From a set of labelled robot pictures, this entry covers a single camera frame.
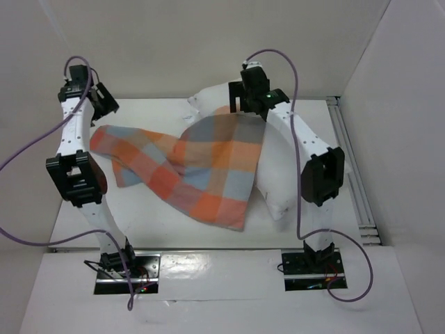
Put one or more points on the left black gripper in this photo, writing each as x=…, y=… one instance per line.
x=107, y=103

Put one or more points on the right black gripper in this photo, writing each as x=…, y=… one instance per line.
x=237, y=96

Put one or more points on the checkered orange grey pillowcase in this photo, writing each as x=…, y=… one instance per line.
x=207, y=173

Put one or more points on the white pillow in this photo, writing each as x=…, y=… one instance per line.
x=276, y=170

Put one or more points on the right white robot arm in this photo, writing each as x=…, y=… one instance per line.
x=296, y=169

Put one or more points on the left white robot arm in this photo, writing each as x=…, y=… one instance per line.
x=76, y=174

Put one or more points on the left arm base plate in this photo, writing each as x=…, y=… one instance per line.
x=144, y=275

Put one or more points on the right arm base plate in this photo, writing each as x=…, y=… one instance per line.
x=300, y=276

